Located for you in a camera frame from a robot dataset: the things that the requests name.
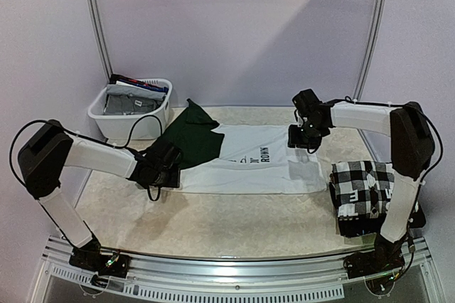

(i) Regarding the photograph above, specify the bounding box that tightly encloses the white cloth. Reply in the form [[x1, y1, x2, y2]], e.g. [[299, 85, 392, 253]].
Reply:
[[152, 98, 328, 196]]

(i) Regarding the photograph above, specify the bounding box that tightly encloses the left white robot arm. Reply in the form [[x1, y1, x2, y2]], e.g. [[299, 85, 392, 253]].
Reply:
[[17, 119, 181, 270]]

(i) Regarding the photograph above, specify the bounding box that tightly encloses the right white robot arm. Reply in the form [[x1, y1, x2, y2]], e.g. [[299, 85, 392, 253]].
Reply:
[[288, 89, 436, 272]]

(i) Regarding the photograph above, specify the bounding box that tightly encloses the white laundry basket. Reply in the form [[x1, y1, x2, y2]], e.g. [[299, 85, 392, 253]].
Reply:
[[87, 78, 173, 140]]

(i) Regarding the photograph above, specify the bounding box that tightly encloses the grey cloth in basket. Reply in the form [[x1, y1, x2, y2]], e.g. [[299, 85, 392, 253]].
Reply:
[[103, 85, 166, 115]]

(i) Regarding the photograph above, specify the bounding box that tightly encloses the folded black garment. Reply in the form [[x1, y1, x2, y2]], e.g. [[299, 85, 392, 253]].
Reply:
[[328, 174, 427, 238]]

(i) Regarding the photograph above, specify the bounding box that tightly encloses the dark striped cloth in basket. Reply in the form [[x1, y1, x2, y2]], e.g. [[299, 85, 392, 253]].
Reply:
[[109, 74, 169, 93]]

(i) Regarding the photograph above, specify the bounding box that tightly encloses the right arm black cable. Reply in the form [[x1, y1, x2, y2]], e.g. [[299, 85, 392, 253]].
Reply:
[[293, 96, 444, 190]]

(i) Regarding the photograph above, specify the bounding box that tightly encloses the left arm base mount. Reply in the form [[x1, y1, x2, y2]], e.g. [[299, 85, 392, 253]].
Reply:
[[69, 239, 132, 278]]

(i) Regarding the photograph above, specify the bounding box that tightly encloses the aluminium front rail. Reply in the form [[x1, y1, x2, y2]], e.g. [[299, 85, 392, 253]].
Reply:
[[31, 237, 446, 302]]

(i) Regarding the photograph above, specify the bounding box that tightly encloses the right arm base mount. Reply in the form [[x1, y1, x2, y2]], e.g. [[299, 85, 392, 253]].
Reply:
[[343, 235, 415, 281]]

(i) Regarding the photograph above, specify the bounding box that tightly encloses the left aluminium corner post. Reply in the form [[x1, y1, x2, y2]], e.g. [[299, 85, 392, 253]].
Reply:
[[87, 0, 113, 82]]

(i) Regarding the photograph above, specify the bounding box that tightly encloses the aluminium corner post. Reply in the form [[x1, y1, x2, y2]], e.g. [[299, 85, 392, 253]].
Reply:
[[348, 0, 392, 103], [87, 0, 113, 82]]

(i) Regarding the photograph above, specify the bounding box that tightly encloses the right aluminium corner post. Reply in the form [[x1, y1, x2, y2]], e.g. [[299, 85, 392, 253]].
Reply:
[[348, 0, 392, 103]]

